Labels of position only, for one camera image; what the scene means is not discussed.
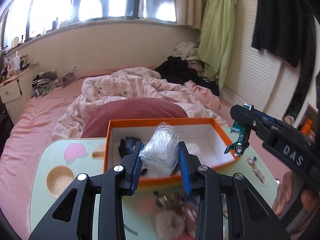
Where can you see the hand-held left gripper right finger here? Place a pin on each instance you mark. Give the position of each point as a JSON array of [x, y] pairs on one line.
[[184, 172]]

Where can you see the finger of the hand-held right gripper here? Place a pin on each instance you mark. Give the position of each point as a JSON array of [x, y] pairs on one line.
[[268, 119], [243, 117]]

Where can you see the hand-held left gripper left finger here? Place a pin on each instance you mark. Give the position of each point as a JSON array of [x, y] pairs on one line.
[[136, 172]]

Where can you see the green toy car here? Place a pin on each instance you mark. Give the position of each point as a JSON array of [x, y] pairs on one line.
[[240, 140]]

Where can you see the black cloth pouch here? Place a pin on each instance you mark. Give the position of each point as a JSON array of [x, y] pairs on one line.
[[128, 145]]

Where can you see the bubble wrap bundle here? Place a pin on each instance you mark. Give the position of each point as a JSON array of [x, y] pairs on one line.
[[160, 150]]

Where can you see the orange cardboard box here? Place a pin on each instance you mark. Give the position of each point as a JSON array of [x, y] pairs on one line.
[[220, 140]]

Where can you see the green cartoon print desktop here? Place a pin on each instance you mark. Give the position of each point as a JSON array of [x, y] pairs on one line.
[[47, 155]]

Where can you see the person's right hand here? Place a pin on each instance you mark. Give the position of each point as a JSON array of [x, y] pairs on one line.
[[287, 192]]

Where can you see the orange bottle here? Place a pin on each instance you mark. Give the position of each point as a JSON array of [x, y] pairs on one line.
[[307, 128]]

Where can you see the small doll figure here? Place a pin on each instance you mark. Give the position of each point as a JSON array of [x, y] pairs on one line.
[[166, 200]]

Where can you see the white louvered closet door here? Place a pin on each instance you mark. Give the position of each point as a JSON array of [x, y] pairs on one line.
[[257, 80]]

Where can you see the silver candy wrapper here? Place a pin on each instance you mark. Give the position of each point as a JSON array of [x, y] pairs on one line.
[[252, 160]]

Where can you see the dark foil wrappers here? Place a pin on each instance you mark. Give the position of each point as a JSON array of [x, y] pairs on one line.
[[258, 175]]

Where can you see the beige fluffy pompom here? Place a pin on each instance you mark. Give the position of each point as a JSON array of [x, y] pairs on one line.
[[170, 223]]

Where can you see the dark red pillow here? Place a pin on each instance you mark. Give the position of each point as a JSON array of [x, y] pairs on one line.
[[135, 115]]

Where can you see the black clothes pile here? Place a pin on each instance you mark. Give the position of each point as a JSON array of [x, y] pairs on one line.
[[177, 70]]

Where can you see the light green hanging garment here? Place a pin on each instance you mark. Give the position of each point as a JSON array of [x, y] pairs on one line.
[[216, 37]]

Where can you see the white clothes pile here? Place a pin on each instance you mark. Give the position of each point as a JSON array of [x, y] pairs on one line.
[[186, 50]]

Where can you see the pink patterned blanket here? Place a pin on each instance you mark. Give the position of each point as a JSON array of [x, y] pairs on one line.
[[120, 85]]

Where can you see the black hanging garment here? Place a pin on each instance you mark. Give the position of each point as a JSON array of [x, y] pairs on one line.
[[280, 22]]

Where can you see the beige curtain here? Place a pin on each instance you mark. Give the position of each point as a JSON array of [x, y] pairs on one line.
[[190, 2]]

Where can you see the striped clothes pile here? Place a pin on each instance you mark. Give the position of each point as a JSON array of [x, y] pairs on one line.
[[43, 83]]

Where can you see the white drawer cabinet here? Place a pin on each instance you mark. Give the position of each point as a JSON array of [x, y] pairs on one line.
[[10, 91]]

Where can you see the white cup with straw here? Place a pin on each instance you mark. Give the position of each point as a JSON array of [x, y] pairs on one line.
[[17, 63]]

